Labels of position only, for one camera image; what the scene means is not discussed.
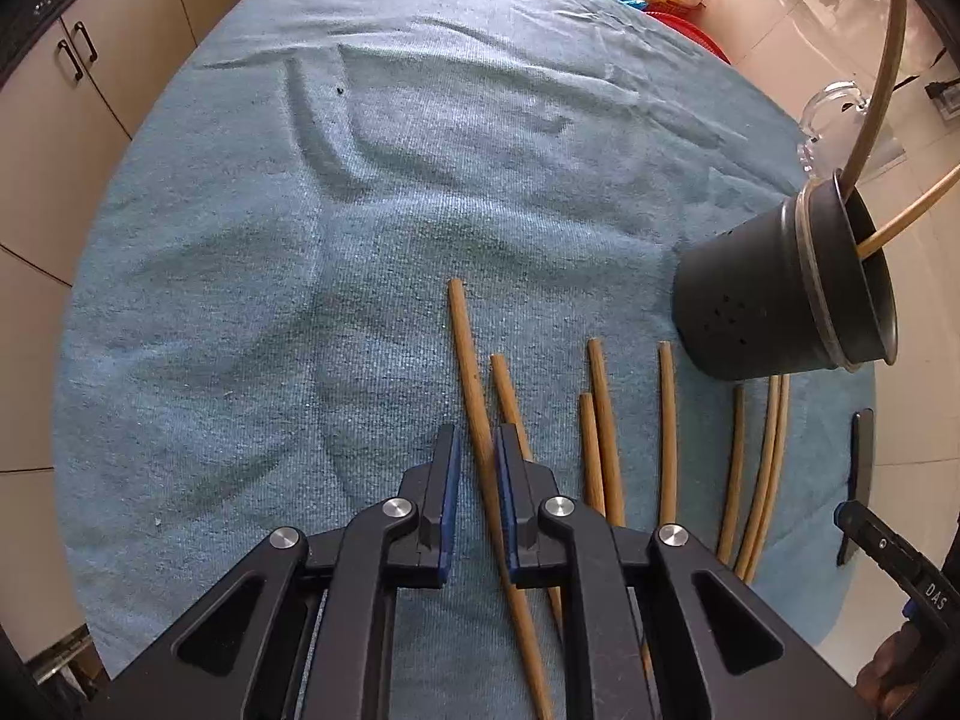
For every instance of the metal strip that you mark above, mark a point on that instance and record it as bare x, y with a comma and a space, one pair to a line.
60, 652

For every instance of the black perforated utensil holder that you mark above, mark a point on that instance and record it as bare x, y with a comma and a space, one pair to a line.
750, 292

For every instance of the black kitchen countertop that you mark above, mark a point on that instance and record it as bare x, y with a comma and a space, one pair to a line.
37, 0

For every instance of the clear glass mug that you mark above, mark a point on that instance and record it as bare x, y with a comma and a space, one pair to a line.
814, 101

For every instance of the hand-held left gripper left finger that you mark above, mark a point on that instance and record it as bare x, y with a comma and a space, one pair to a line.
450, 510

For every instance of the black wall power adapter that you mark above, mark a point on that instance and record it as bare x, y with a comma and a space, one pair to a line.
945, 99

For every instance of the beige kitchen cabinets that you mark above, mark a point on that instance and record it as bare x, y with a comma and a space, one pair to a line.
45, 165

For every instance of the person's right hand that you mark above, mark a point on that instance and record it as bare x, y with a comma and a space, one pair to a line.
892, 664

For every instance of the red plastic basin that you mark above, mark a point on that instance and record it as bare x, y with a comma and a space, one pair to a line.
694, 34

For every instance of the blue terry cloth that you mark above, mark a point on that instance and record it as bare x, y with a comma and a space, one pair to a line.
300, 240

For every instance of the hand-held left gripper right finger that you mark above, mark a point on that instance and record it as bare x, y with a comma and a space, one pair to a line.
508, 517

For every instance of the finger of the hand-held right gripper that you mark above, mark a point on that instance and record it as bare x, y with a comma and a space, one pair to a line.
889, 547
861, 465

